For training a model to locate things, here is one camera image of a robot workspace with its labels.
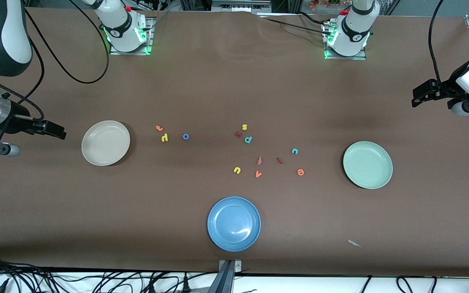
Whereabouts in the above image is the beige brown plate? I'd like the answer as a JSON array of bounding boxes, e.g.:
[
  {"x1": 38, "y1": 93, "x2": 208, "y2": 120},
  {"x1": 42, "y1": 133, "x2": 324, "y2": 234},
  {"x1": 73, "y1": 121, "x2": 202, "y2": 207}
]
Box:
[{"x1": 81, "y1": 120, "x2": 131, "y2": 166}]

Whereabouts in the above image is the pale green plate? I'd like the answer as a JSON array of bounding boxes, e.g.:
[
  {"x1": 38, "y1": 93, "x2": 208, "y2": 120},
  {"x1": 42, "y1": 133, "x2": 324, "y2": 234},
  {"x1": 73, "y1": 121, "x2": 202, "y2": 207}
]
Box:
[{"x1": 343, "y1": 141, "x2": 393, "y2": 190}]

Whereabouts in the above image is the orange leaf decoration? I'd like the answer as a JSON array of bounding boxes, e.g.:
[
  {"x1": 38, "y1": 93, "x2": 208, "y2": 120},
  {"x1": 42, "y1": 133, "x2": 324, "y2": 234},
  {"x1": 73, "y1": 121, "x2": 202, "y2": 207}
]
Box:
[{"x1": 310, "y1": 0, "x2": 341, "y2": 9}]

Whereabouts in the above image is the brown table cover sheet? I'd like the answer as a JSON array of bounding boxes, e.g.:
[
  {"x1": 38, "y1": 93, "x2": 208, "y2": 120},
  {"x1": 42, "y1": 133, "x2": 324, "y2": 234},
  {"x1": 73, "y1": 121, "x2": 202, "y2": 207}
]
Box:
[{"x1": 0, "y1": 7, "x2": 469, "y2": 278}]

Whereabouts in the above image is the blue plate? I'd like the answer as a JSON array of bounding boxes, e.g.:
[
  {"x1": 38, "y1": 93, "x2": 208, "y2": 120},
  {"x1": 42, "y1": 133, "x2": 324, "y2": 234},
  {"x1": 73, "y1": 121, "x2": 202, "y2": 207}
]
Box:
[{"x1": 207, "y1": 197, "x2": 261, "y2": 252}]

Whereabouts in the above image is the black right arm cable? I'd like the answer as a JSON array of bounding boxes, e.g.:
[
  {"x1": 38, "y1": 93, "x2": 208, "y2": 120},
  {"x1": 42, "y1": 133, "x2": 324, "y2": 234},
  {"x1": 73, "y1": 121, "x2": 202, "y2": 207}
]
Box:
[{"x1": 0, "y1": 0, "x2": 111, "y2": 120}]

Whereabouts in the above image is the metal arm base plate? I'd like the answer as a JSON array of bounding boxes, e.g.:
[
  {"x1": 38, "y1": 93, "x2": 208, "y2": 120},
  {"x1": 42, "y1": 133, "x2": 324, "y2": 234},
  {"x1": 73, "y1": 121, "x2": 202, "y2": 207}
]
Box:
[
  {"x1": 110, "y1": 16, "x2": 156, "y2": 56},
  {"x1": 322, "y1": 20, "x2": 367, "y2": 61}
]

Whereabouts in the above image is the black base power cable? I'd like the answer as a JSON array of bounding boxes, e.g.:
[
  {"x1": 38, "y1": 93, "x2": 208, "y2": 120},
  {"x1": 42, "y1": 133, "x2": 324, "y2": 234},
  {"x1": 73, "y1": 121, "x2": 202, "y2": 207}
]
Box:
[
  {"x1": 259, "y1": 17, "x2": 328, "y2": 34},
  {"x1": 296, "y1": 11, "x2": 329, "y2": 26}
]

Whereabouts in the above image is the black floor cable with plug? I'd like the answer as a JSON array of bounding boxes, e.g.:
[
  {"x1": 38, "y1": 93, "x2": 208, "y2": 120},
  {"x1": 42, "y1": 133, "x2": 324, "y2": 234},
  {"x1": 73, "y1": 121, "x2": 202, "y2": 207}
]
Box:
[
  {"x1": 180, "y1": 273, "x2": 215, "y2": 293},
  {"x1": 137, "y1": 272, "x2": 178, "y2": 293}
]

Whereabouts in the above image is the grey metal rack frame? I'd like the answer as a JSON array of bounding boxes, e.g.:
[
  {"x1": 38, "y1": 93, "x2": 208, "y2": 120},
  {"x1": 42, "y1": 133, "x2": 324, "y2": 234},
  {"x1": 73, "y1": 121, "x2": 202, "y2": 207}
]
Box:
[{"x1": 212, "y1": 0, "x2": 272, "y2": 13}]

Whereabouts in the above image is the grey camera mount pole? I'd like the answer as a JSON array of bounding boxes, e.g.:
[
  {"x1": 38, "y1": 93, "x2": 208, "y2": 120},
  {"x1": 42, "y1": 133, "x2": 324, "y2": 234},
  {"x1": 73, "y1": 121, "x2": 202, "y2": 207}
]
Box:
[{"x1": 208, "y1": 260, "x2": 235, "y2": 293}]

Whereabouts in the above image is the metal camera mount plate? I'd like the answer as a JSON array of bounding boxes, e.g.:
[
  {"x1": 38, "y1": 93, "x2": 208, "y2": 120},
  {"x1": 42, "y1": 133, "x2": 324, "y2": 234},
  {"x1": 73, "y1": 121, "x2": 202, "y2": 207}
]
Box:
[{"x1": 218, "y1": 259, "x2": 242, "y2": 274}]

